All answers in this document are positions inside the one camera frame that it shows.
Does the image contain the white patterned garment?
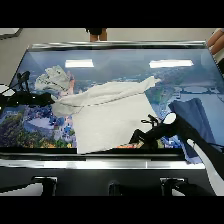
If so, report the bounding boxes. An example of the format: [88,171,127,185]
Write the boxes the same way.
[34,65,76,98]

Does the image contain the white shirt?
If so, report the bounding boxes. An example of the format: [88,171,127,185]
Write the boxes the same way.
[49,75,163,155]

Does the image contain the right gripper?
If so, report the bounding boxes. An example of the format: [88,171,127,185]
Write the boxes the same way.
[128,128,151,146]

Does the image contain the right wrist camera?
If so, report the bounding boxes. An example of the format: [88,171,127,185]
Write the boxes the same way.
[140,113,161,128]

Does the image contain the blue garment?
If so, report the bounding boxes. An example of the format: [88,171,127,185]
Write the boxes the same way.
[167,97,218,165]

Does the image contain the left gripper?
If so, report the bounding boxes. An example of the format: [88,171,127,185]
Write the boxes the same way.
[34,92,56,108]

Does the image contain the person's legs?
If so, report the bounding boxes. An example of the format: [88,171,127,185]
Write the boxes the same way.
[84,27,109,43]
[206,28,224,56]

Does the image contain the silver frame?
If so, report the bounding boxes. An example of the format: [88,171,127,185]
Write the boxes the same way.
[0,40,224,197]

